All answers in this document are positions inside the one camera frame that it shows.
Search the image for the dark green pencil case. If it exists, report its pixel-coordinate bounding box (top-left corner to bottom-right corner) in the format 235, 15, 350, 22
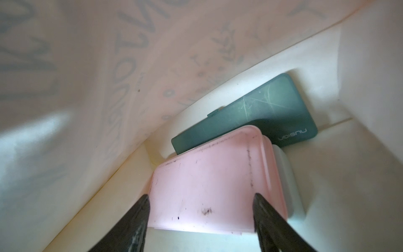
171, 73, 318, 154

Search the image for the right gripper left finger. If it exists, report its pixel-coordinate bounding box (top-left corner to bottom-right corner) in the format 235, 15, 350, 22
89, 194, 151, 252

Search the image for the printed canvas tote bag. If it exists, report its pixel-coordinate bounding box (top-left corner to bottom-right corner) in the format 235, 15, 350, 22
1, 1, 403, 252

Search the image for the light mint pencil case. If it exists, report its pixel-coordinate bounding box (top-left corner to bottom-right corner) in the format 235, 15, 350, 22
272, 144, 305, 223

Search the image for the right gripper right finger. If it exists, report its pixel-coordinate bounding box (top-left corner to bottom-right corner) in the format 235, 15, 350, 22
253, 193, 315, 252

